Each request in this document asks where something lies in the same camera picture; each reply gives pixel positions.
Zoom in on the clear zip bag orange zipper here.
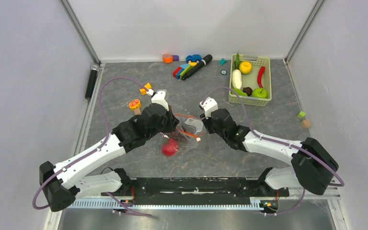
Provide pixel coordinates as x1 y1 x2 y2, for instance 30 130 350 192
161 113 206 151

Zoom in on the purple grape bunch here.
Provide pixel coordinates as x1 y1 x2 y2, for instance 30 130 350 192
166 131 189 143

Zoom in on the red apple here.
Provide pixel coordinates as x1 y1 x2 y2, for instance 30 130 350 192
161 139 179 157

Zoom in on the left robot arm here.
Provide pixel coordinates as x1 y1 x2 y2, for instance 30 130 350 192
32 103 179 212

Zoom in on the wooden cube left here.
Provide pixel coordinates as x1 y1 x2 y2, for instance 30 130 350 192
133 108 141 115

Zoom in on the wooden cube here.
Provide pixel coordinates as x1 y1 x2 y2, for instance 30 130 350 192
133 108 141 115
301 119 311 128

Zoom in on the orange toy brick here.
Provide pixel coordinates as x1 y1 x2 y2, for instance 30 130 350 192
140 82 152 95

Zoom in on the light green fruit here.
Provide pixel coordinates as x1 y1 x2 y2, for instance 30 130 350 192
232 88 248 96

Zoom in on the dark brown fruit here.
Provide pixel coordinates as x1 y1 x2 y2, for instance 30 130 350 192
242 87 253 97

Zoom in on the white radish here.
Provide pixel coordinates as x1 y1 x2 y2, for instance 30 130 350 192
231 69 242 90

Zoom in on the green apple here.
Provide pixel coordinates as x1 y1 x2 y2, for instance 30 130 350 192
251 88 268 99

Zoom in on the coloured block stack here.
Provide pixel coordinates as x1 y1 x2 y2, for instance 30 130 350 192
172 62 197 80

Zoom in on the green plastic basket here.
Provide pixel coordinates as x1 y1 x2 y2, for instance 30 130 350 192
229 53 272 107

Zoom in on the yellow lemon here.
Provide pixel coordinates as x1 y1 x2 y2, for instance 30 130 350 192
239 61 253 75

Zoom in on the black microphone on table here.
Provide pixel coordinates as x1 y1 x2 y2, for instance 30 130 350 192
182 54 213 81

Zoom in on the teal block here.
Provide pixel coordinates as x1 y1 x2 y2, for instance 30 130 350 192
219 58 227 66

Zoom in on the green leaf vegetable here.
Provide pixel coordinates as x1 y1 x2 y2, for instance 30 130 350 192
234 53 240 70

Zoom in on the red chili pepper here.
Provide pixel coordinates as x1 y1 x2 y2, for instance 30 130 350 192
257 66 265 88

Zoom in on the blue toy car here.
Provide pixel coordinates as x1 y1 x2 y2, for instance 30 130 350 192
185 54 202 63

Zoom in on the green cube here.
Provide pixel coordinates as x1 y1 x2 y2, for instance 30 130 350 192
298 111 306 119

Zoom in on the wooden cube right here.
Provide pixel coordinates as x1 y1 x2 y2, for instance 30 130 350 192
301 119 311 128

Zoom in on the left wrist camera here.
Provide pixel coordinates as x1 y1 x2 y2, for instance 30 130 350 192
151 90 170 111

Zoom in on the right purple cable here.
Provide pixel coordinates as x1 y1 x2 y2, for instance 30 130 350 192
200 86 345 187

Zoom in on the purple cable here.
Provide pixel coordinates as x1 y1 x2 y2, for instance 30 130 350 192
200 86 345 187
32 76 154 211

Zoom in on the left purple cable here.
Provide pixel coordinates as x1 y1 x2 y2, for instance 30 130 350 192
32 76 154 211

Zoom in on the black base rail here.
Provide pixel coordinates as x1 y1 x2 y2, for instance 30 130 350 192
112 177 289 206

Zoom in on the black microphone at wall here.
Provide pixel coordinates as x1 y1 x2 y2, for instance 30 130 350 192
85 64 100 100

